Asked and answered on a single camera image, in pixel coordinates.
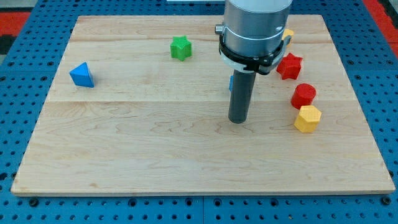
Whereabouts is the blue cube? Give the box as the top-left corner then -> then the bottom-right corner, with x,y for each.
229,75 -> 234,92

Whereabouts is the red star block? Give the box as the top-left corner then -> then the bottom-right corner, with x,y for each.
277,53 -> 303,80

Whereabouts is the green star block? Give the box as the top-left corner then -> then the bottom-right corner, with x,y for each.
170,35 -> 192,61

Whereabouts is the wooden board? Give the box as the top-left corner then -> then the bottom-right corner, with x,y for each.
11,15 -> 395,197

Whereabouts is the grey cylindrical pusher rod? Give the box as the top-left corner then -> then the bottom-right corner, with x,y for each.
228,70 -> 256,124

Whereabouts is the yellow block behind arm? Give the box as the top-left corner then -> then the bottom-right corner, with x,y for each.
282,29 -> 294,47

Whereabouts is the blue triangular block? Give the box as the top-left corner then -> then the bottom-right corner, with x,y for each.
69,62 -> 95,88

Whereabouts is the red cylinder block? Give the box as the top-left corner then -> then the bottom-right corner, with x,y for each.
290,83 -> 317,110

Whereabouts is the yellow hexagon block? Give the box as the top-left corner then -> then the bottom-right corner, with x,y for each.
294,105 -> 322,133

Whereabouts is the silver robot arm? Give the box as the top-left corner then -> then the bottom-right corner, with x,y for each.
215,0 -> 292,75

